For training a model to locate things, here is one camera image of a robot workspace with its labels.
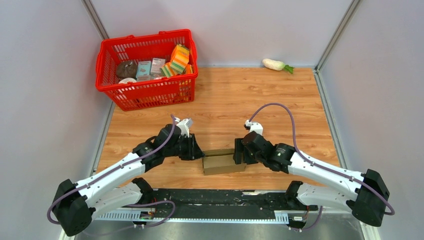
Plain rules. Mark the teal small box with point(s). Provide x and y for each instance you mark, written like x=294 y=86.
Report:
x=143 y=70

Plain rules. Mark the grey pink small box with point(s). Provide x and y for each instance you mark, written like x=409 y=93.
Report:
x=156 y=65

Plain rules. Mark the brown cardboard box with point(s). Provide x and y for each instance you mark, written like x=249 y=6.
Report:
x=220 y=161

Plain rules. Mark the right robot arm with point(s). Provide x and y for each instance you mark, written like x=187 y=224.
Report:
x=364 y=195

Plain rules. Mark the orange green striped box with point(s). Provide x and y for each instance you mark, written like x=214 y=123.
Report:
x=179 y=58

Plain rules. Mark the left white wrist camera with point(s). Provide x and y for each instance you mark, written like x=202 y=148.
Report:
x=182 y=127

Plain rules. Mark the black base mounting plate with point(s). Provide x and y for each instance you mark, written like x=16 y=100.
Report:
x=221 y=203

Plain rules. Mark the white toy radish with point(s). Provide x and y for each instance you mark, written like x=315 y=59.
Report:
x=277 y=65

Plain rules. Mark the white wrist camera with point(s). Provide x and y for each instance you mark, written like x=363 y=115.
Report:
x=182 y=127
x=253 y=126

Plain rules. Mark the brown round toy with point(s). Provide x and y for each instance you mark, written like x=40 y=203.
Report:
x=127 y=69

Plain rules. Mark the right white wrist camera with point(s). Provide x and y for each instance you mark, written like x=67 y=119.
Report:
x=253 y=126

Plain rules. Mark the white round tape roll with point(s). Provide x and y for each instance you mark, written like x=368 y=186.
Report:
x=128 y=80

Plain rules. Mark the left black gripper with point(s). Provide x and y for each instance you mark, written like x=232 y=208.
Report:
x=194 y=151

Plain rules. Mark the red plastic shopping basket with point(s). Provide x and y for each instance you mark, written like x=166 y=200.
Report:
x=146 y=94

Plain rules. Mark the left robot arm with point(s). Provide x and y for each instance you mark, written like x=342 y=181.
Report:
x=76 y=204

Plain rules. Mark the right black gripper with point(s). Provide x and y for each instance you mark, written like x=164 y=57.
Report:
x=238 y=149

